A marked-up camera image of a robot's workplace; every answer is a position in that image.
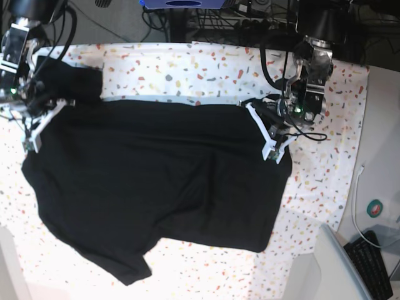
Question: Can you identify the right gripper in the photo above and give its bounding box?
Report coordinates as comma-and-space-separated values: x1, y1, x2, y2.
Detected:
0, 93, 76, 154

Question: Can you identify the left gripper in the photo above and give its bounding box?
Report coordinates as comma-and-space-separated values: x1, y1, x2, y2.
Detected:
238, 96, 327, 163

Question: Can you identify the black t-shirt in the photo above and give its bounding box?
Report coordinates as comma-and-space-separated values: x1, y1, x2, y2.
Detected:
22, 62, 293, 285

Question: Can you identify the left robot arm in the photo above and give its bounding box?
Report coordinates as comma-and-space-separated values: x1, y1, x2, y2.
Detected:
240, 1, 349, 163

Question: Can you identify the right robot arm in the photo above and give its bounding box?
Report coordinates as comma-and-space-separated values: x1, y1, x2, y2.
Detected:
1, 1, 78, 153

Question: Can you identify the terrazzo pattern tablecloth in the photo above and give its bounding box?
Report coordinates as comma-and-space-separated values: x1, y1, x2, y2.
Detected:
1, 42, 369, 299

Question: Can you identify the blue device at top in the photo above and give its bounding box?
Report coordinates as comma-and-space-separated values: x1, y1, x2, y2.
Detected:
139, 0, 226, 9

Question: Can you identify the black keyboard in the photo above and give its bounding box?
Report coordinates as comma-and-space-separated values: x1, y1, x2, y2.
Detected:
344, 237, 393, 300

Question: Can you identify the grey laptop lid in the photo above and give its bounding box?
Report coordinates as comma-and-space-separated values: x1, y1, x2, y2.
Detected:
314, 224, 372, 300

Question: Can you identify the white usb cable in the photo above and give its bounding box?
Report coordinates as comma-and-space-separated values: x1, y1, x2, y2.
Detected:
351, 164, 400, 249

